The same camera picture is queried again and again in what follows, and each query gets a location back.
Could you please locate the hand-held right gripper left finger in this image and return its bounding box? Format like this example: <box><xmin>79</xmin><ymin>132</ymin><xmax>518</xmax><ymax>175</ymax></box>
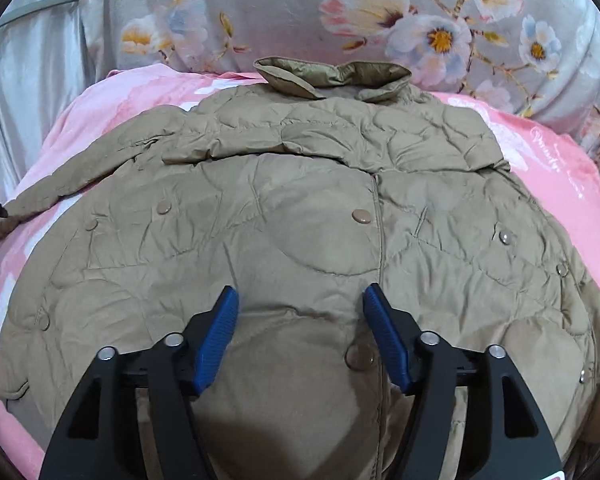
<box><xmin>39</xmin><ymin>286</ymin><xmax>240</xmax><ymax>480</ymax></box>

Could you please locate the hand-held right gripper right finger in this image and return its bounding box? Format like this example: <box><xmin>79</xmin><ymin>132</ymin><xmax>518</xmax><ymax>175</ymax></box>
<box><xmin>362</xmin><ymin>283</ymin><xmax>563</xmax><ymax>480</ymax></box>

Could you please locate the tan quilted jacket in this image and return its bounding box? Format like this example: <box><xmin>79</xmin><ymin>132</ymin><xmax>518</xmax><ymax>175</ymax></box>
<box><xmin>0</xmin><ymin>57</ymin><xmax>600</xmax><ymax>480</ymax></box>

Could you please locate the grey curtain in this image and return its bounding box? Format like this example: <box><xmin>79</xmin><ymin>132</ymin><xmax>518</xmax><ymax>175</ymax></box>
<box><xmin>0</xmin><ymin>0</ymin><xmax>111</xmax><ymax>206</ymax></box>

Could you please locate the grey bar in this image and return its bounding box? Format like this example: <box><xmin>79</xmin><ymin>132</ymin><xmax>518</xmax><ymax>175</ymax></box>
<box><xmin>0</xmin><ymin>0</ymin><xmax>81</xmax><ymax>31</ymax></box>

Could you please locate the pink printed blanket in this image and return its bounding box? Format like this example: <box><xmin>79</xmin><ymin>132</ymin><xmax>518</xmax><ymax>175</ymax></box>
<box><xmin>0</xmin><ymin>67</ymin><xmax>600</xmax><ymax>480</ymax></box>

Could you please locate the grey floral cloth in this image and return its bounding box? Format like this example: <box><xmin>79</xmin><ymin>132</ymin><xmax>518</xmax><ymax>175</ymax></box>
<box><xmin>77</xmin><ymin>0</ymin><xmax>600</xmax><ymax>171</ymax></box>

